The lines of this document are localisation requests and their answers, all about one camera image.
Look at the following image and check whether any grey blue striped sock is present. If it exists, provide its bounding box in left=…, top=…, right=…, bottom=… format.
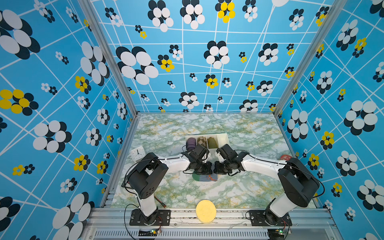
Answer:
left=192, top=174, right=218, bottom=182

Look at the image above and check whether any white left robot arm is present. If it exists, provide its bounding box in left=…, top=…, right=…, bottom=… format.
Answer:
left=122, top=145, right=213, bottom=221

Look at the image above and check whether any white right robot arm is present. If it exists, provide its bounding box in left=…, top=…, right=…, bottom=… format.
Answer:
left=214, top=144, right=324, bottom=225

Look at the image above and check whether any purple rolled sock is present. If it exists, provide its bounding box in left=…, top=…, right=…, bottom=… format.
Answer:
left=186, top=138, right=197, bottom=151

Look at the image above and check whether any brown argyle rolled sock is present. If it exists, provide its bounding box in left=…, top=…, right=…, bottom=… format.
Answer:
left=197, top=136, right=208, bottom=149

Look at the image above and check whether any olive green rolled sock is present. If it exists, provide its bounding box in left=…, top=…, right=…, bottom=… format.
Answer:
left=208, top=137, right=218, bottom=149

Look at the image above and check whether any white divided storage box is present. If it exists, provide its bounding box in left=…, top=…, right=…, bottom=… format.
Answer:
left=185, top=134, right=230, bottom=155

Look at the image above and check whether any yellow round sponge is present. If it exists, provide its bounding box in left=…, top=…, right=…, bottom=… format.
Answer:
left=196, top=200, right=217, bottom=224

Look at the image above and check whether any white square alarm clock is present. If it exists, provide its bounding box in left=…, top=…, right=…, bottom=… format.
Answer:
left=130, top=146, right=146, bottom=162

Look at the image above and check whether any green circuit board right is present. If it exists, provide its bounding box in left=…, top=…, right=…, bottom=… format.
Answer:
left=268, top=229, right=285, bottom=240

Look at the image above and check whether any green circuit board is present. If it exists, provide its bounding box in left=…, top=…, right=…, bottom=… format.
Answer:
left=268, top=229, right=285, bottom=240
left=138, top=230, right=159, bottom=237

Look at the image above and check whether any green circuit board left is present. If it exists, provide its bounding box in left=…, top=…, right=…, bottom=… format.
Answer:
left=138, top=230, right=159, bottom=237

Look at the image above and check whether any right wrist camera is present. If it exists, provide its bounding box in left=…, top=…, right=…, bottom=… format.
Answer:
left=215, top=153, right=225, bottom=163

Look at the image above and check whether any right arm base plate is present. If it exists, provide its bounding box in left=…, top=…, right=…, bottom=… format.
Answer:
left=246, top=210, right=293, bottom=227

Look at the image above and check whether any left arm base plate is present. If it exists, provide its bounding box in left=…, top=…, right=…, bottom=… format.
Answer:
left=129, top=209, right=171, bottom=226

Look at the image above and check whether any aluminium front rail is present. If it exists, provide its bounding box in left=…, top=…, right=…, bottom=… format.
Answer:
left=81, top=209, right=342, bottom=240

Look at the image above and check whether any aluminium corner post left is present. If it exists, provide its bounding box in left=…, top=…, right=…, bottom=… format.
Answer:
left=78, top=0, right=138, bottom=119

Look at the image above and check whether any aluminium corner post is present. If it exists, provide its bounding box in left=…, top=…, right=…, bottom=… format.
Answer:
left=78, top=0, right=138, bottom=119
left=274, top=0, right=347, bottom=119

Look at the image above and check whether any aluminium corner post right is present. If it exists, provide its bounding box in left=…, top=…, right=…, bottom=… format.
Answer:
left=274, top=0, right=347, bottom=119

